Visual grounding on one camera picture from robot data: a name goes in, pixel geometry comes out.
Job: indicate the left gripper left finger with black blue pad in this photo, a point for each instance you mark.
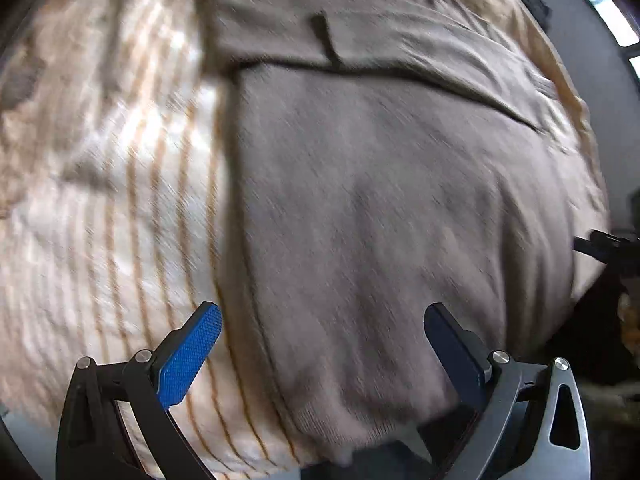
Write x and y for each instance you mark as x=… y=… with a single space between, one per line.
x=93 y=441

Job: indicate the left gripper right finger with black blue pad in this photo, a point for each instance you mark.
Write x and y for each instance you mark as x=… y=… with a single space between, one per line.
x=523 y=421

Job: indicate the window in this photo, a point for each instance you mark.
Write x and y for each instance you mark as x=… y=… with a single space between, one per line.
x=623 y=24

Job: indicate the cream striped blanket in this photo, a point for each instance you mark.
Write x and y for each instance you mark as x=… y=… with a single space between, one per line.
x=106 y=215

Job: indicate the taupe knit garment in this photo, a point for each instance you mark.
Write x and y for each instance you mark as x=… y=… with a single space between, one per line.
x=386 y=154

